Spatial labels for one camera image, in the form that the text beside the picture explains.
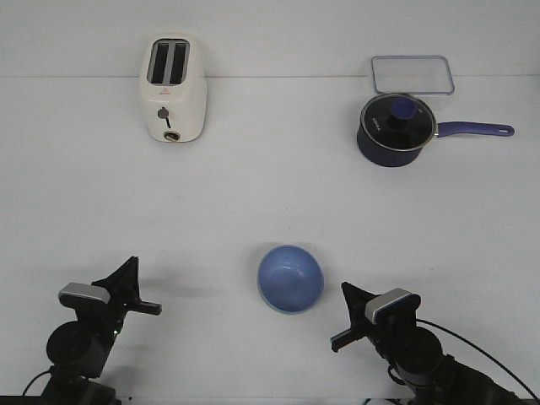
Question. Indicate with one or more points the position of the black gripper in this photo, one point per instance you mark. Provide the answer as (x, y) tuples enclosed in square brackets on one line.
[(106, 317), (380, 335)]

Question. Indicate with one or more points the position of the blue bowl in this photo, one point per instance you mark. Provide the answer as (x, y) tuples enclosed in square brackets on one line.
[(290, 279)]

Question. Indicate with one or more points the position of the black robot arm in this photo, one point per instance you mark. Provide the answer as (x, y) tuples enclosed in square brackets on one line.
[(414, 354), (79, 349)]

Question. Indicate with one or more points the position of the dark blue saucepan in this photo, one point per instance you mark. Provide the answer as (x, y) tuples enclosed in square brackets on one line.
[(390, 158)]

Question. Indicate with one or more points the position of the glass pot lid blue knob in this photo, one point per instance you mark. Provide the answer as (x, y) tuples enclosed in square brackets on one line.
[(397, 122)]

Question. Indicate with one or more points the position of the white two-slot toaster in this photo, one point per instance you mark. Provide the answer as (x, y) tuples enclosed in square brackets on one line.
[(173, 89)]

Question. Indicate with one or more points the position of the clear rectangular container lid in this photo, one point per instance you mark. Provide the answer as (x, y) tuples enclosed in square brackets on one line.
[(412, 74)]

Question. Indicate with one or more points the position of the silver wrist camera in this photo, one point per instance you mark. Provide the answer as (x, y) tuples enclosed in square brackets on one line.
[(75, 295), (387, 303)]

